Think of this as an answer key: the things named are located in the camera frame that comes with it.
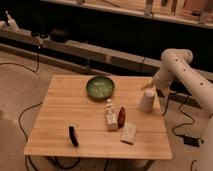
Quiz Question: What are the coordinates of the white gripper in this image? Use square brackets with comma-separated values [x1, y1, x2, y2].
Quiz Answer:
[141, 71, 168, 90]

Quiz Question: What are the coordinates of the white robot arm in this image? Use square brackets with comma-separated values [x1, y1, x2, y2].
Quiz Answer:
[144, 48, 213, 171]

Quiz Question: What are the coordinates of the black eraser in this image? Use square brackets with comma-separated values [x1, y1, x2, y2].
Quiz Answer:
[69, 126, 79, 147]

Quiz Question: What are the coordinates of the dark red object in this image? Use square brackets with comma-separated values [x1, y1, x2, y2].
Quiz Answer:
[118, 107, 125, 127]

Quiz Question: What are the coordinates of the green bowl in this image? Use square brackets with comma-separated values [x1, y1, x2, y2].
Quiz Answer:
[86, 76, 115, 99]

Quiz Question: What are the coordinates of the white small bottle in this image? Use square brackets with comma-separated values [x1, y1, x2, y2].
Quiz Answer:
[105, 99, 118, 131]

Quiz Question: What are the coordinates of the beige sponge block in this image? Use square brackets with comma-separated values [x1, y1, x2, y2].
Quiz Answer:
[121, 122, 137, 144]

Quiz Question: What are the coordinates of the black power adapter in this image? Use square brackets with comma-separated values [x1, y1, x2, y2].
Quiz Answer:
[183, 136, 199, 147]

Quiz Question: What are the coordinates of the wooden table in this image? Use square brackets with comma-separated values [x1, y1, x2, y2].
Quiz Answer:
[24, 75, 172, 160]

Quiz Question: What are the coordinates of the dark round object on ledge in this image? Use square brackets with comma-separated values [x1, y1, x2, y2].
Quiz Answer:
[50, 29, 69, 43]

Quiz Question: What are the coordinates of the white spray bottle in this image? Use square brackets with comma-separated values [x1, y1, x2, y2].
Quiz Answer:
[5, 12, 19, 31]

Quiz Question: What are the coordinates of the black cable right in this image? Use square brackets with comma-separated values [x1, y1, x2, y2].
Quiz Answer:
[162, 93, 204, 141]

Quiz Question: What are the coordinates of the black floor cable left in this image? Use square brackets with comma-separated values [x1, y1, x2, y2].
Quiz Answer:
[0, 44, 81, 171]

